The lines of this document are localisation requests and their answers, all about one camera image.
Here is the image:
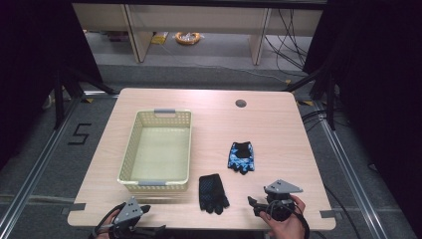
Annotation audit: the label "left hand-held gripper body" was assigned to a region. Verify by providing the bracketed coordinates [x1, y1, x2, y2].
[108, 196, 145, 239]

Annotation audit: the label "black floor cable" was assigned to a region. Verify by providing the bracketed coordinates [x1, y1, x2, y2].
[322, 183, 364, 239]

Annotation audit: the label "dark curtain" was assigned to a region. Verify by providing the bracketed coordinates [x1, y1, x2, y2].
[302, 0, 422, 235]
[0, 0, 105, 171]

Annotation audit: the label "yellow packet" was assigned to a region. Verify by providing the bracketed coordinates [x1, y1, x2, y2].
[150, 31, 170, 46]

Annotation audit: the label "bundle of black cables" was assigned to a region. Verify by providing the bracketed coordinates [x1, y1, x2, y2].
[264, 8, 311, 72]

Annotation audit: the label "aluminium floor rail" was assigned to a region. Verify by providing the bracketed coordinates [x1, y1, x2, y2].
[315, 99, 390, 239]
[0, 96, 83, 233]

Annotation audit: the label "person's left hand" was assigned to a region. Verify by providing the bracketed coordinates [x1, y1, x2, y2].
[96, 209, 119, 239]

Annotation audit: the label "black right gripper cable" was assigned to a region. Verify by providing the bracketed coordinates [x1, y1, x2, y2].
[292, 204, 312, 239]

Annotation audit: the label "black floor cables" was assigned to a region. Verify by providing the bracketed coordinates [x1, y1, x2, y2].
[301, 108, 336, 128]

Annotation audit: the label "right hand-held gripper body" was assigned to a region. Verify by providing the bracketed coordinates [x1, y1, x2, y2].
[264, 179, 304, 222]

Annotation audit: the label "cream perforated plastic basket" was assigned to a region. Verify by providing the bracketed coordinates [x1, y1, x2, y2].
[116, 108, 193, 193]

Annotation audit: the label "black metal stand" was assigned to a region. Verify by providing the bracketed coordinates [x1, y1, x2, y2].
[282, 65, 338, 131]
[52, 65, 117, 130]

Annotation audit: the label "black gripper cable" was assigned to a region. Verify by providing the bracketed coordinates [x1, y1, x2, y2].
[94, 202, 127, 239]
[292, 204, 312, 239]

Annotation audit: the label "blue patterned fingerless glove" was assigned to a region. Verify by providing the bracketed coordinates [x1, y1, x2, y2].
[227, 140, 256, 175]

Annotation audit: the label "white desk furniture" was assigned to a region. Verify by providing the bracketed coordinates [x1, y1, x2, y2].
[72, 3, 324, 66]

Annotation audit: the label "black fingerless glove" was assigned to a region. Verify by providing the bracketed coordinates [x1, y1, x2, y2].
[198, 173, 231, 215]

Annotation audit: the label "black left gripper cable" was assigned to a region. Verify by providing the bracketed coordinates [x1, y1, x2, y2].
[94, 202, 127, 239]

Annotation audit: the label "thin white floor cable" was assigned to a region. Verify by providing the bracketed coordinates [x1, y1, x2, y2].
[158, 43, 291, 84]

